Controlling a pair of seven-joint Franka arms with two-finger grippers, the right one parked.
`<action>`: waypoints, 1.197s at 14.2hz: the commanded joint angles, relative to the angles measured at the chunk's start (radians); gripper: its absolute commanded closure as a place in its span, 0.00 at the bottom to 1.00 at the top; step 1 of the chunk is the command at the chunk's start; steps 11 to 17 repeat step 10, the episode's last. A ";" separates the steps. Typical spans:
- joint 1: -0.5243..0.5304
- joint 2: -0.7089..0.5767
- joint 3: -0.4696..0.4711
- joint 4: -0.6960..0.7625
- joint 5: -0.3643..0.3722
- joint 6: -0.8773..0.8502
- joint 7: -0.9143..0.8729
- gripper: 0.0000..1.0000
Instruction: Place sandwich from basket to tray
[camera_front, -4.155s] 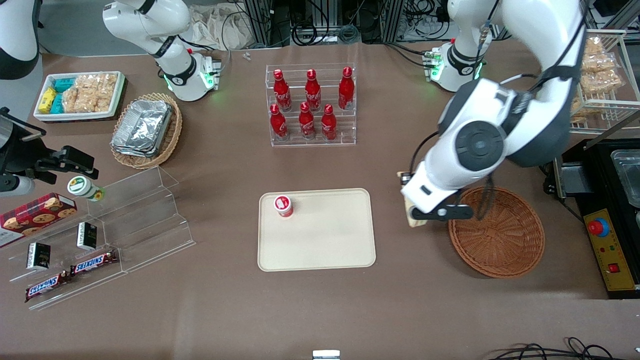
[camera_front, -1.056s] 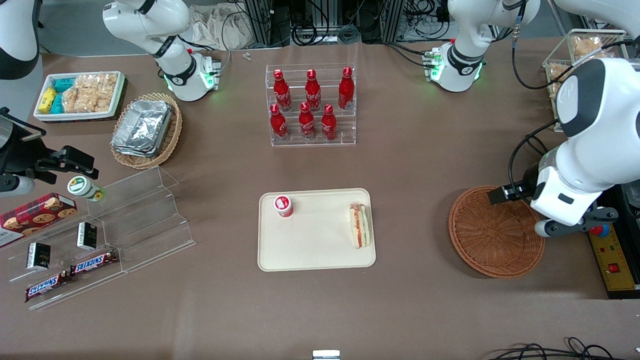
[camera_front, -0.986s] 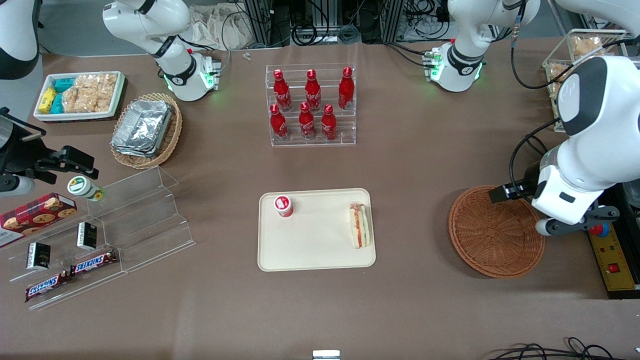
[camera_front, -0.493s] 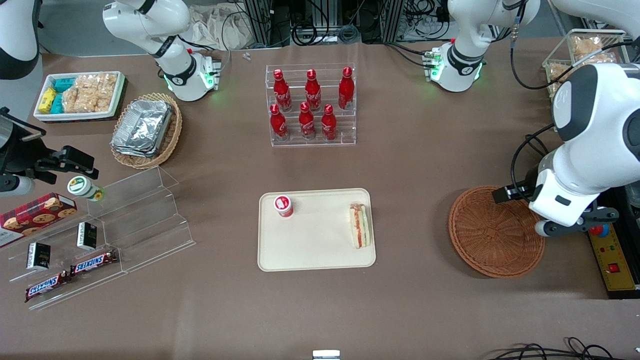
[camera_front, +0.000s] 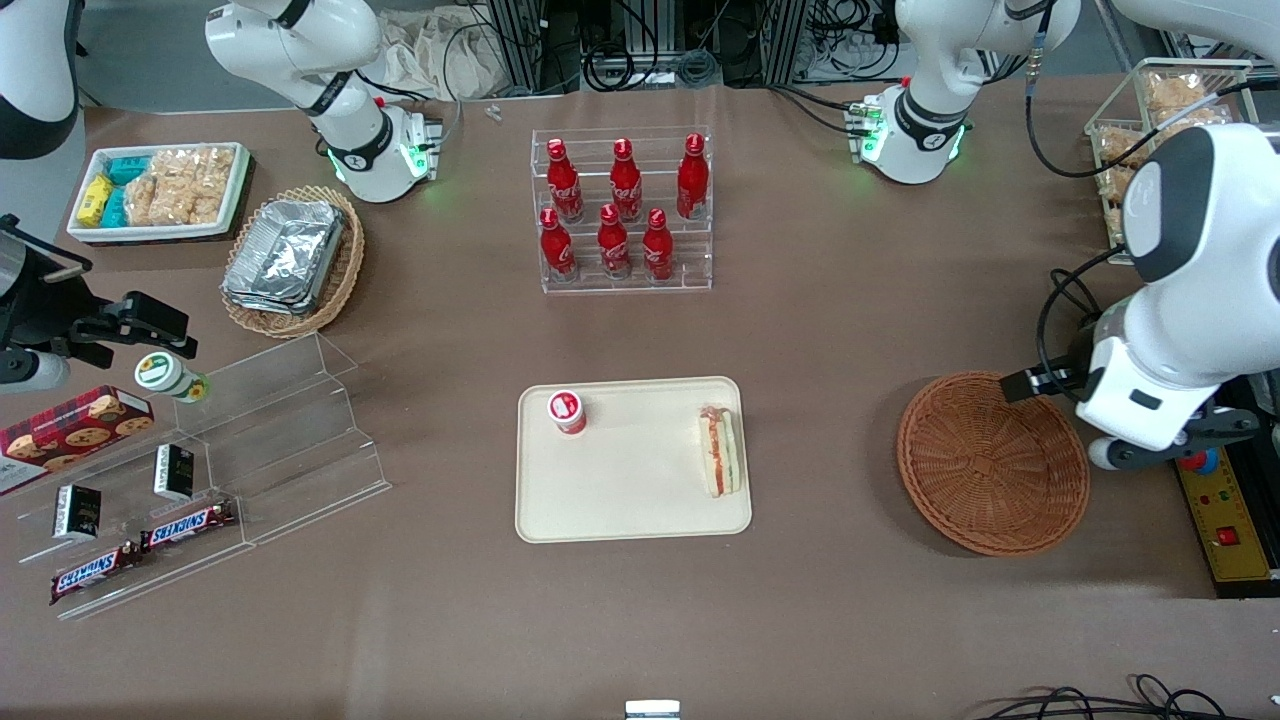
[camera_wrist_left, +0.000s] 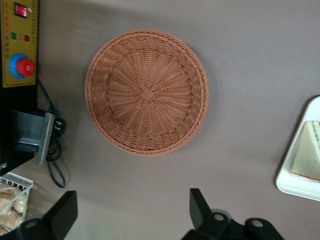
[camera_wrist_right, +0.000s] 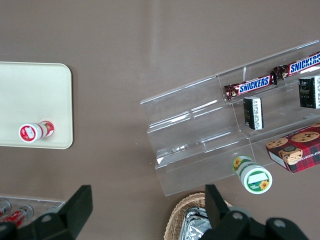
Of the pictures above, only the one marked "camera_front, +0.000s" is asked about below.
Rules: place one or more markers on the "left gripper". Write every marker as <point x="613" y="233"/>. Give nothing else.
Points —
<point x="1081" y="364"/>

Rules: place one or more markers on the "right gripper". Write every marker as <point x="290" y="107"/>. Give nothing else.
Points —
<point x="32" y="297"/>

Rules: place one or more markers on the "white triangle-cut sandwich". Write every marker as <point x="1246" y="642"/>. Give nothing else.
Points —
<point x="720" y="455"/>

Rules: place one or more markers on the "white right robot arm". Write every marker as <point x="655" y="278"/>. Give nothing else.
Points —
<point x="300" y="40"/>

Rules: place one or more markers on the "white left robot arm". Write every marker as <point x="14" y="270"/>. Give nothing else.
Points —
<point x="930" y="100"/>

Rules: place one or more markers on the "white rectangular snack tray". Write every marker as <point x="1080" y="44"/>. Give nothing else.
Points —
<point x="90" y="232"/>

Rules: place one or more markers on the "light woven wicker basket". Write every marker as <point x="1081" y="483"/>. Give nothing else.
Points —
<point x="340" y="270"/>

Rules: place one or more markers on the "brown round wicker basket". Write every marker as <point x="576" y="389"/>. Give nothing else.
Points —
<point x="990" y="465"/>

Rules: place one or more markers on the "beige plastic serving tray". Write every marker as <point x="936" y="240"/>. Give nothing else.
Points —
<point x="640" y="480"/>

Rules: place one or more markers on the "red emergency stop button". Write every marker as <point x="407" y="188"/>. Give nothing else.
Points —
<point x="1205" y="463"/>

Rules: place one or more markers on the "green sunflower yogurt cup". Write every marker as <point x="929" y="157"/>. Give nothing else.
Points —
<point x="165" y="375"/>

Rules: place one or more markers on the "yellow control panel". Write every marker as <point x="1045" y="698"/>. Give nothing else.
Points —
<point x="1225" y="520"/>

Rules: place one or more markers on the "black equipment case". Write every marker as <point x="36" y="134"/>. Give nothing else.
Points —
<point x="1262" y="500"/>

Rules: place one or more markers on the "teal snack packet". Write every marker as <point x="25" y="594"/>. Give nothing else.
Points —
<point x="115" y="208"/>
<point x="128" y="170"/>

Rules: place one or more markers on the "red plaid cookie box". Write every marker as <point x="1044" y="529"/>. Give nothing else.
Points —
<point x="70" y="432"/>

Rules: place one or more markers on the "small black chocolate box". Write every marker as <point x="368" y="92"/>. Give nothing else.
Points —
<point x="77" y="512"/>
<point x="173" y="472"/>

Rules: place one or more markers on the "clear rice cracker bag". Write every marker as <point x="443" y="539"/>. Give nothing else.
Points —
<point x="207" y="180"/>
<point x="152" y="190"/>

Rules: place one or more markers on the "aluminium foil container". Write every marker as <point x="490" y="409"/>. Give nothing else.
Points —
<point x="285" y="255"/>

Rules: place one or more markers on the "yellow snack packet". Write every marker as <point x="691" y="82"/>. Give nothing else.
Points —
<point x="95" y="200"/>

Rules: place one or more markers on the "clear acrylic stepped stand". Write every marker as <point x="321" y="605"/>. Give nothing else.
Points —
<point x="290" y="440"/>

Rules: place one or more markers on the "Snickers chocolate bar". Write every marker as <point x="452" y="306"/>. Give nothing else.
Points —
<point x="95" y="572"/>
<point x="190" y="525"/>

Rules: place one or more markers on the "clear fried snack bag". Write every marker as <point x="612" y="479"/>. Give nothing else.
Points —
<point x="1120" y="160"/>
<point x="1175" y="95"/>

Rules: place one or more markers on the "white cloth bag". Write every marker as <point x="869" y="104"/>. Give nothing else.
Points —
<point x="440" y="55"/>

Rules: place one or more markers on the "red cola bottle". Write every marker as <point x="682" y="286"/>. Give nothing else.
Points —
<point x="692" y="180"/>
<point x="657" y="248"/>
<point x="564" y="185"/>
<point x="626" y="185"/>
<point x="556" y="248"/>
<point x="613" y="245"/>

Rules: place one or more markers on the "red strawberry yogurt cup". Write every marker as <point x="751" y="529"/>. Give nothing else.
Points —
<point x="566" y="412"/>

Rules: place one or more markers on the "clear acrylic bottle stand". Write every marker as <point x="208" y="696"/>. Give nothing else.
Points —
<point x="690" y="255"/>

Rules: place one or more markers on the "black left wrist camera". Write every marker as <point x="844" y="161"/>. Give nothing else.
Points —
<point x="1040" y="383"/>

